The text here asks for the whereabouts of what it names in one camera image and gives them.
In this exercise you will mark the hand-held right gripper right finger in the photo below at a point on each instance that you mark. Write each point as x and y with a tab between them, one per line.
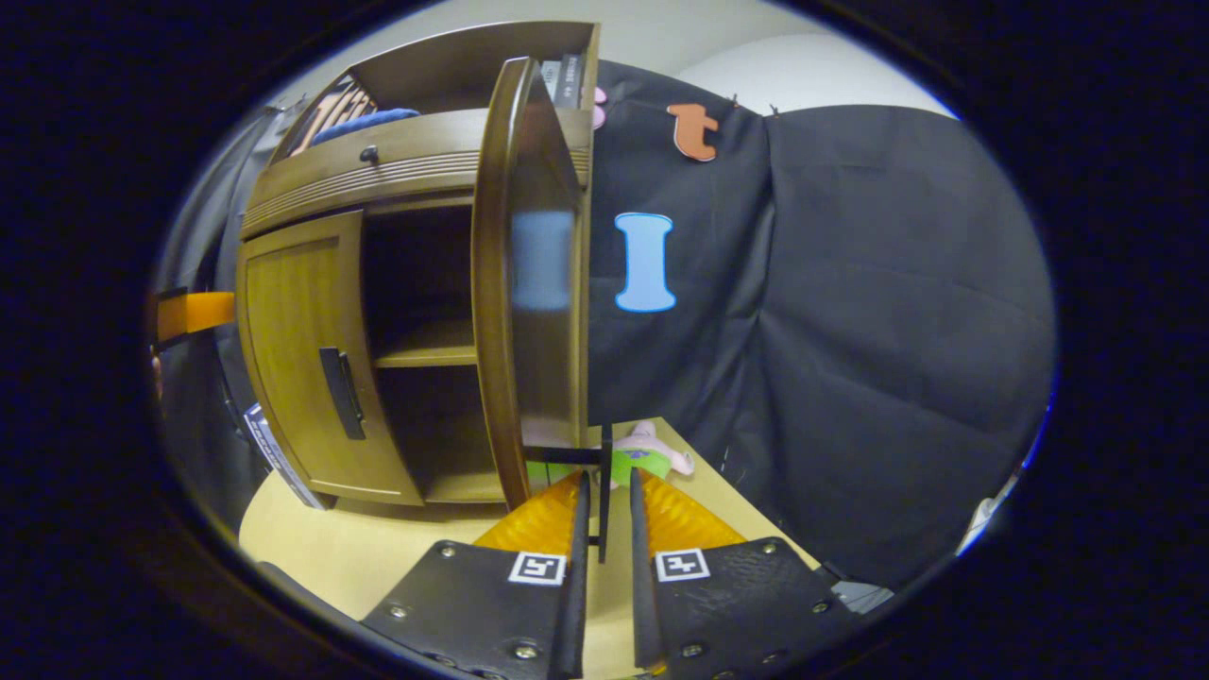
642	604

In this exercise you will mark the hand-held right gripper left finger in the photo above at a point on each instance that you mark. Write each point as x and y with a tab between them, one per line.
578	604

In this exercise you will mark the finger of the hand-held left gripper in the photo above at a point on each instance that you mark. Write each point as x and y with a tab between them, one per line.
194	314

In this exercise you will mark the wooden shoe cabinet door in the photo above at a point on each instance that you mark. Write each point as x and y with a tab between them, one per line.
302	359
529	359

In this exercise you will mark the wooden double-door shoe cabinet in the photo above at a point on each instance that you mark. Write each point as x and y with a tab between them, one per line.
416	161

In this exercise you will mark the pink plush toy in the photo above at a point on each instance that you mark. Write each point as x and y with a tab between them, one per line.
652	458

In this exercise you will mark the printed board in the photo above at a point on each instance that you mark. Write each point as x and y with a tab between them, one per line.
276	458

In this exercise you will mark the black round drawer knob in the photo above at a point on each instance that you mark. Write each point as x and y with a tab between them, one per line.
368	154

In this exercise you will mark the blue folded towel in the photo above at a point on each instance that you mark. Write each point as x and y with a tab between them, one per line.
364	123

